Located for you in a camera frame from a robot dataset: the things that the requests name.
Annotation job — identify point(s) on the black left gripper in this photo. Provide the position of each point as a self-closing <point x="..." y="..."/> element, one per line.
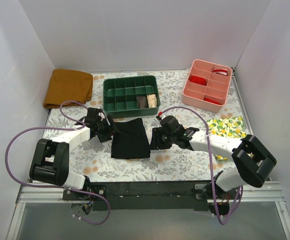
<point x="109" y="128"/>

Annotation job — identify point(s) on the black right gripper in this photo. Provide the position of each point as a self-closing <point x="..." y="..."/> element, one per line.
<point x="156" y="139"/>

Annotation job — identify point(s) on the black underwear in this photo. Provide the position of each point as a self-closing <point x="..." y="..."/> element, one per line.
<point x="130" y="141"/>

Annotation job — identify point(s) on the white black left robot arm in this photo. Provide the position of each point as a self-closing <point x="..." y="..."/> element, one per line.
<point x="50" y="162"/>

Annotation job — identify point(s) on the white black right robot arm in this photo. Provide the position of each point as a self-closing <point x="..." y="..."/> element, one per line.
<point x="253" y="162"/>

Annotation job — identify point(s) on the grey rolled underwear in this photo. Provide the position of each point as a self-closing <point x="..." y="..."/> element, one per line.
<point x="142" y="102"/>

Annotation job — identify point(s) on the beige rolled underwear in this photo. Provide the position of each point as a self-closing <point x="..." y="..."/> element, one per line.
<point x="152" y="101"/>

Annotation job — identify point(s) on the floral patterned table mat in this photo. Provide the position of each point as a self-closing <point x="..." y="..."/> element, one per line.
<point x="94" y="160"/>

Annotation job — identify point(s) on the green divided organizer box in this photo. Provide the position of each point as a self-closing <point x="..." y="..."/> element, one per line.
<point x="120" y="96"/>

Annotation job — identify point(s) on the brown folded cloth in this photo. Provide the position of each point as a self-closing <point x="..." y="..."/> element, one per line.
<point x="68" y="85"/>

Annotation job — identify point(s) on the red cloth front compartment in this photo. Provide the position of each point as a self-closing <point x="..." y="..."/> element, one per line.
<point x="211" y="101"/>

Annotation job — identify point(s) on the pink divided organizer box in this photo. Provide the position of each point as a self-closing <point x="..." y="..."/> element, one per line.
<point x="217" y="87"/>

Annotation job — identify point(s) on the lemon print folded cloth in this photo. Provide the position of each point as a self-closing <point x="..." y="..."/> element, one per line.
<point x="231" y="127"/>

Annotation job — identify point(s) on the red white rolled cloth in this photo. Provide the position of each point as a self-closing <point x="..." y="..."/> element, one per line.
<point x="220" y="71"/>

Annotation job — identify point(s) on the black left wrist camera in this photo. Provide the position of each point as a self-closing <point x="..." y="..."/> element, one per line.
<point x="94" y="115"/>

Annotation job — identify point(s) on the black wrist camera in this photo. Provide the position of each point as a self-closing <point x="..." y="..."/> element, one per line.
<point x="94" y="115"/>
<point x="170" y="124"/>

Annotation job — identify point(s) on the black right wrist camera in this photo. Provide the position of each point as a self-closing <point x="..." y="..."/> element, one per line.
<point x="170" y="124"/>

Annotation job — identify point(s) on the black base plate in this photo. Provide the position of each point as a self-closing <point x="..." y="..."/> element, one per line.
<point x="148" y="195"/>

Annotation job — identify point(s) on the aluminium frame rail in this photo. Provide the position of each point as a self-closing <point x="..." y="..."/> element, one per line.
<point x="166" y="210"/>

